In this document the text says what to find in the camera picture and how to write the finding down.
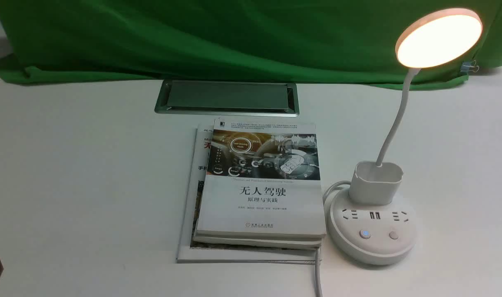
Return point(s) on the grey self-driving book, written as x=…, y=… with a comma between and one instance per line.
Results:
x=262, y=181

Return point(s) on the white round desk lamp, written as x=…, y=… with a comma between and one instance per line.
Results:
x=366, y=217

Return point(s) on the bottom large white book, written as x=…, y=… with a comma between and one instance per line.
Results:
x=191, y=251

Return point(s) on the middle white book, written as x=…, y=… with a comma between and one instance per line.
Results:
x=262, y=243

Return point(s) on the silver desk cable hatch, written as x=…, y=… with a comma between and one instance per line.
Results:
x=228, y=98

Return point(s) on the blue binder clip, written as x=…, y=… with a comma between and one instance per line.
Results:
x=469, y=67

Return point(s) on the green backdrop cloth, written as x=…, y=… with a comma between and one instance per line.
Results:
x=301, y=41

